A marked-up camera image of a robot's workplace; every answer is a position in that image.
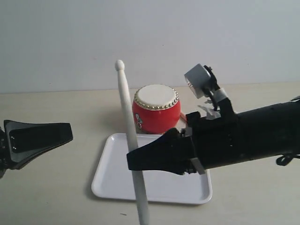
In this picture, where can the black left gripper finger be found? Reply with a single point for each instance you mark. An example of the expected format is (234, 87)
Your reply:
(27, 141)

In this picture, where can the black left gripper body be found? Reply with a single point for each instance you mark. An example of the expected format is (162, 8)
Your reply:
(5, 160)

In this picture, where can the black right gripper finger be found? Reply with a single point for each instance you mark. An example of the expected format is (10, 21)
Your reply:
(172, 152)

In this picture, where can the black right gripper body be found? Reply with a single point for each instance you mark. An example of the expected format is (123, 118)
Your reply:
(215, 140)

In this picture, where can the pinkish wooden drumstick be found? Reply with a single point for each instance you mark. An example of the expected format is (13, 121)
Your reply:
(183, 117)

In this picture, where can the white wooden drumstick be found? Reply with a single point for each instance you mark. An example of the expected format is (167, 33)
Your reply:
(132, 143)

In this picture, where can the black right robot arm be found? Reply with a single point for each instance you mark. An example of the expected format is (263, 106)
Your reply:
(270, 131)

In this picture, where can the small red drum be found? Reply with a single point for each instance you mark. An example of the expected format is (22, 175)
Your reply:
(156, 108)

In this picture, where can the white plastic tray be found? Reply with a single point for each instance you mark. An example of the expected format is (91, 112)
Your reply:
(113, 180)

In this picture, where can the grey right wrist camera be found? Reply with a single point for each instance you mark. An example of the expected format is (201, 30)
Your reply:
(201, 80)

